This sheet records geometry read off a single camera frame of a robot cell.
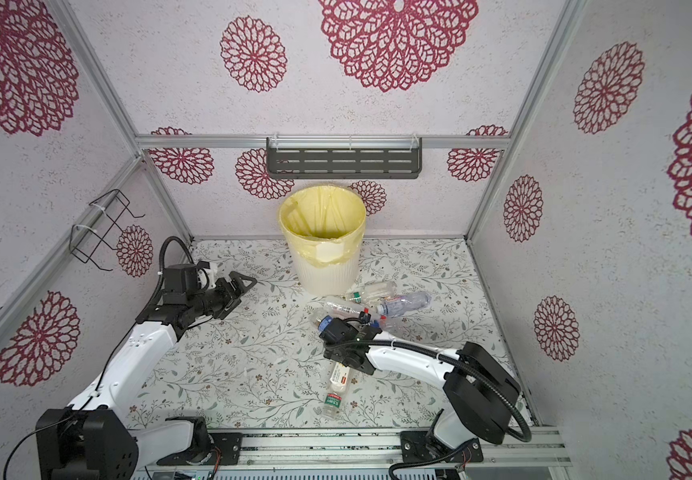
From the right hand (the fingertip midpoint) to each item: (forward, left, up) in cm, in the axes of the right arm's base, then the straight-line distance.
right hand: (339, 352), depth 85 cm
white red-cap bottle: (+15, 0, -1) cm, 15 cm away
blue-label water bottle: (+10, +6, -1) cm, 11 cm away
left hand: (+10, +25, +14) cm, 30 cm away
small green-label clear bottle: (-13, +1, -2) cm, 13 cm away
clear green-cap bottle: (+26, -11, -6) cm, 29 cm away
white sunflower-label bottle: (-8, 0, 0) cm, 8 cm away
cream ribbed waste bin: (+27, +4, -2) cm, 27 cm away
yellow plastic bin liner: (+44, +8, +10) cm, 45 cm away
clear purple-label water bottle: (+21, -21, -6) cm, 30 cm away
